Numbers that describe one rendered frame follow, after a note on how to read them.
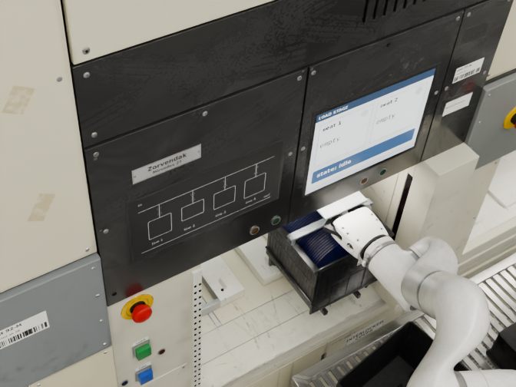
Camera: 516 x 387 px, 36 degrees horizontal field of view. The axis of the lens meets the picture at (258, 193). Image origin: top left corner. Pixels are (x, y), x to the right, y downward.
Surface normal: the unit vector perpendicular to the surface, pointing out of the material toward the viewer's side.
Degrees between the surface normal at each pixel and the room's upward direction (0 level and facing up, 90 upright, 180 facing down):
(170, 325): 90
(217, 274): 0
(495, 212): 0
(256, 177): 90
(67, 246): 90
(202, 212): 90
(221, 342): 0
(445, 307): 57
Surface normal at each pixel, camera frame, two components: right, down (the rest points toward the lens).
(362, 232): -0.01, -0.65
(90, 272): 0.54, 0.65
